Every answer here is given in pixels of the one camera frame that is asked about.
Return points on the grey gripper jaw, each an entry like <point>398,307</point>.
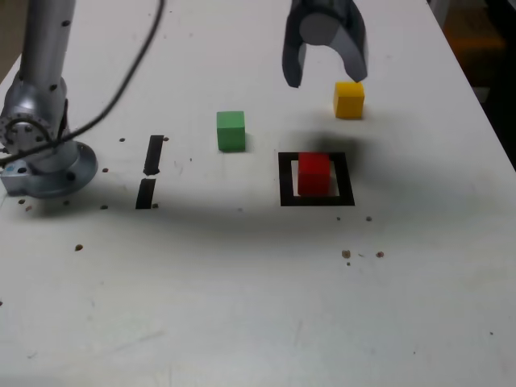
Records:
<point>292,60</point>
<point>354,48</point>

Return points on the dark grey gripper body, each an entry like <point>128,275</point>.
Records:
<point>322,6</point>

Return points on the yellow cube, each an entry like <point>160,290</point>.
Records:
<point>348,101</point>

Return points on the green cube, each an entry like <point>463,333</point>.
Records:
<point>231,135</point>

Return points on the red cube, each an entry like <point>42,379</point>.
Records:
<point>314,177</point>

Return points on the black tape square outline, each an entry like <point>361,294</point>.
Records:
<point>346,181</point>

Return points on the black tape strip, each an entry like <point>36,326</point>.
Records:
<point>155,153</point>

